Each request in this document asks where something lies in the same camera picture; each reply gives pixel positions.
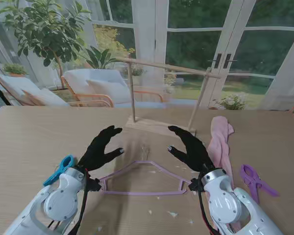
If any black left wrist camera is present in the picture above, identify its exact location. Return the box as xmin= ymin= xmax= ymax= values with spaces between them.
xmin=85 ymin=177 xmax=102 ymax=193

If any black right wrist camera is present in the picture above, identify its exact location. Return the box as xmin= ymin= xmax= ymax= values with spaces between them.
xmin=188 ymin=178 xmax=200 ymax=192

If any lilac plastic clothes hanger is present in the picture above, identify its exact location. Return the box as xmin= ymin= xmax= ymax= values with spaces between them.
xmin=98 ymin=160 xmax=193 ymax=196

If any pink square towel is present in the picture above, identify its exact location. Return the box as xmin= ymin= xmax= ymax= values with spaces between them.
xmin=207 ymin=116 xmax=236 ymax=189

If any blue clothes peg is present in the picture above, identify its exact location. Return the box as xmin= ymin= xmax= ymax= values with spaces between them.
xmin=43 ymin=154 xmax=76 ymax=187

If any purple clothes peg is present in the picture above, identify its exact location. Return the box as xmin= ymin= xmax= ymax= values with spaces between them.
xmin=239 ymin=164 xmax=280 ymax=205

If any wooden drying rack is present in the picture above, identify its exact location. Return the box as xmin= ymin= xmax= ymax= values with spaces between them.
xmin=115 ymin=56 xmax=222 ymax=144

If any black red right arm cable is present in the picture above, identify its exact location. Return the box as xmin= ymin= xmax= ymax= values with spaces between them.
xmin=197 ymin=188 xmax=220 ymax=235

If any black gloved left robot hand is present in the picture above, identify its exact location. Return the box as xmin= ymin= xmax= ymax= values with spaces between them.
xmin=77 ymin=125 xmax=126 ymax=172

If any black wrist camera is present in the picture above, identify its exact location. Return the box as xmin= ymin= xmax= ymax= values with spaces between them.
xmin=188 ymin=178 xmax=200 ymax=192
xmin=85 ymin=177 xmax=102 ymax=193

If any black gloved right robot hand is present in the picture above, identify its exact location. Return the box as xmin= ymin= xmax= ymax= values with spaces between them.
xmin=168 ymin=125 xmax=216 ymax=173

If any printed garden window backdrop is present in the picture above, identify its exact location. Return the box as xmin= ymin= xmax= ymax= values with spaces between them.
xmin=0 ymin=0 xmax=294 ymax=116

